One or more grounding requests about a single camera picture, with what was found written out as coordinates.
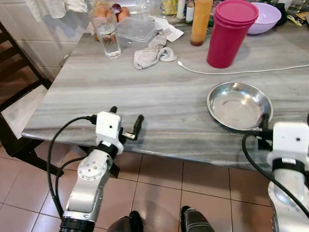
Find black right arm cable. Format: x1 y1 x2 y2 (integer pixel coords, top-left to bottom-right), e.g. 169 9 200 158
241 133 309 217

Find white hanging towel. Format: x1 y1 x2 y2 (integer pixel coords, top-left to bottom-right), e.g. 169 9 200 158
25 0 66 19
64 0 88 13

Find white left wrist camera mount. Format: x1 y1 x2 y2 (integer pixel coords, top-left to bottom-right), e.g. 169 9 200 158
95 111 124 150

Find white paper sheet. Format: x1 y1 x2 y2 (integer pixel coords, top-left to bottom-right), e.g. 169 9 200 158
150 15 184 42

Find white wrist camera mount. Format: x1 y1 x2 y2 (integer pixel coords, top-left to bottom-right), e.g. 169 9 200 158
95 111 124 150
267 122 309 167

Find black right robot leg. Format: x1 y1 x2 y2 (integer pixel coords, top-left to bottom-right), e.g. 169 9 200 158
181 206 215 232

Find round steel plate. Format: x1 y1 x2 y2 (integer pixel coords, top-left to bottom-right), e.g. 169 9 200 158
207 81 274 131

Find dark wooden chair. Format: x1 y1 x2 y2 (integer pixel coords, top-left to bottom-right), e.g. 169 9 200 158
0 22 53 162

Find dark labelled sauce bottle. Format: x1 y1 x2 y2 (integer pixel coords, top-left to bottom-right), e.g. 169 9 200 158
186 0 195 24

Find orange sauce bottle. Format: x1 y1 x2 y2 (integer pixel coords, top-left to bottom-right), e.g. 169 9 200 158
190 0 214 47

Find lilac plastic bowl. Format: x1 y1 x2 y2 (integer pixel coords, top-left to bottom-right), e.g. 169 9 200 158
247 2 282 35

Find white charging cable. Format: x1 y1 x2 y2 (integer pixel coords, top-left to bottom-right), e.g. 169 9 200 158
177 60 309 75

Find white slim bottle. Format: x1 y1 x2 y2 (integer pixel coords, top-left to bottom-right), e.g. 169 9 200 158
177 0 187 20

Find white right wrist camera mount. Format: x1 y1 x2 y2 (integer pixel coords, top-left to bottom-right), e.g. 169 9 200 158
267 122 309 167

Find yellow and black packet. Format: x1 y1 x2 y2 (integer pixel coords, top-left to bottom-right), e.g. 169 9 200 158
287 12 308 27

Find grey crumpled cloth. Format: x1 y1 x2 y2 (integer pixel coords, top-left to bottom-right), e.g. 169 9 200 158
133 33 178 70

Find clear drinking glass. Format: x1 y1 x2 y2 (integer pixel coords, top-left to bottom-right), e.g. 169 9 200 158
89 7 121 59

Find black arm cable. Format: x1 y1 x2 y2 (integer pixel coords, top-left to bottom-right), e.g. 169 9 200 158
241 133 309 217
47 115 97 218
54 157 86 216

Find magenta plastic tumbler with lid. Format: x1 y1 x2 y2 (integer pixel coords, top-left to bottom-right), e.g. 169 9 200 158
207 0 259 69

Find clear plastic food container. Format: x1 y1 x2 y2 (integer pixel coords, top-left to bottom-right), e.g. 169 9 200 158
116 17 157 49

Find dark wooden table leg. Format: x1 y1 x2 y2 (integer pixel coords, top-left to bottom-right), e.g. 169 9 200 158
109 159 121 178

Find yellow food packet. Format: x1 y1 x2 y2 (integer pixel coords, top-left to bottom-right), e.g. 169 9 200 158
162 0 177 15

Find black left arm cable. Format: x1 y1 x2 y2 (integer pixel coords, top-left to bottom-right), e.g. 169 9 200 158
54 157 86 216
47 115 97 218

